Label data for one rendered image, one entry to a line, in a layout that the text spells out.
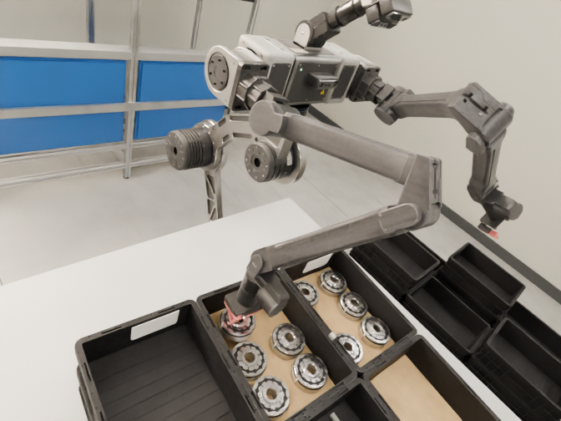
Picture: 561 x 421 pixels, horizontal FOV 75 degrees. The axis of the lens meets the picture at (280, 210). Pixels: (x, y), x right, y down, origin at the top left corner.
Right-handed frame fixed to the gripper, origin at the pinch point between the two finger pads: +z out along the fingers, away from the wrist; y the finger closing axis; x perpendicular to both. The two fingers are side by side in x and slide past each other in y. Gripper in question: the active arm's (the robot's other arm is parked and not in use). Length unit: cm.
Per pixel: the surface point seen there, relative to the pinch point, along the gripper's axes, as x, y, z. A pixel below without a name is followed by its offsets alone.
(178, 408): -12.0, -22.5, 7.6
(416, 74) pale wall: 158, 301, -4
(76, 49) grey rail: 175, 1, 0
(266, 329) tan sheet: -3.8, 9.9, 8.0
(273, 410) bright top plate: -24.5, -3.1, 4.6
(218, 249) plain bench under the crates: 40.1, 19.5, 21.8
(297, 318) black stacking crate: -6.5, 18.7, 4.0
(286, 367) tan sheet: -16.4, 8.6, 7.8
